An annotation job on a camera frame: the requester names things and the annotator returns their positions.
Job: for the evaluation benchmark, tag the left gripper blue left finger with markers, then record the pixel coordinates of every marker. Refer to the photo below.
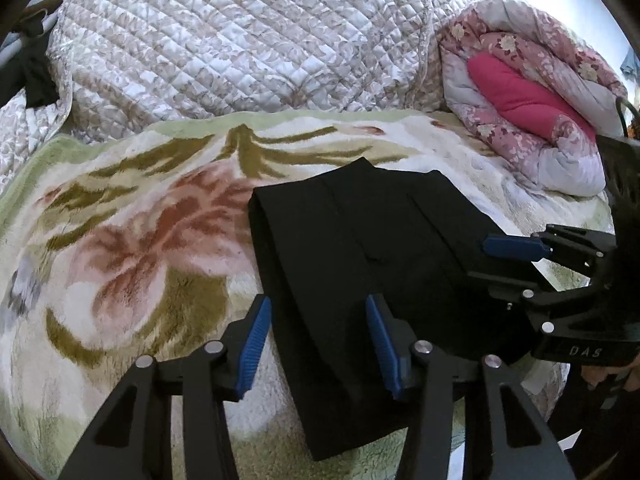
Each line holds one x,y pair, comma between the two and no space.
130,436

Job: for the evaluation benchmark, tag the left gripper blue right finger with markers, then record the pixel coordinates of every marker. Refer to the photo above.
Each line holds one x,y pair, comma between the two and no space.
505,435

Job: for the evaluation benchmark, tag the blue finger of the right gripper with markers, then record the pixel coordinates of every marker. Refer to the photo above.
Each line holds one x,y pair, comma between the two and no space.
510,284
512,247

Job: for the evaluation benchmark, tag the black pants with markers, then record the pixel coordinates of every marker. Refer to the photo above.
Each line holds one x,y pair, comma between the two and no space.
325,244

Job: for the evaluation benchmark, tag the person's right hand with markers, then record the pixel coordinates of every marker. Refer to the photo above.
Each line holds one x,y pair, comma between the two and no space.
593,375

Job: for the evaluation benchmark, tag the pink floral rolled comforter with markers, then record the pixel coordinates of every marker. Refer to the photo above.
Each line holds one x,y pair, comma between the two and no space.
541,49

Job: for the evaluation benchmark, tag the magenta fleece pillow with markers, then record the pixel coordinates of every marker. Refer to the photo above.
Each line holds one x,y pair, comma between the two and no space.
522,102

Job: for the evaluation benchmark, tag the fluffy floral plush blanket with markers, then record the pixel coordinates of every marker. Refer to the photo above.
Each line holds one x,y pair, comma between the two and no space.
116,249

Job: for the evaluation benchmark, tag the white quilted floral bedspread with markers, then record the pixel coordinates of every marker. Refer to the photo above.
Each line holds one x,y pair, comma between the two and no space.
123,65

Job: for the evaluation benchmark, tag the black cloth on rail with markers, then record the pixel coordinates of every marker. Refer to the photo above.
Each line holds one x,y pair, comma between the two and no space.
24,61

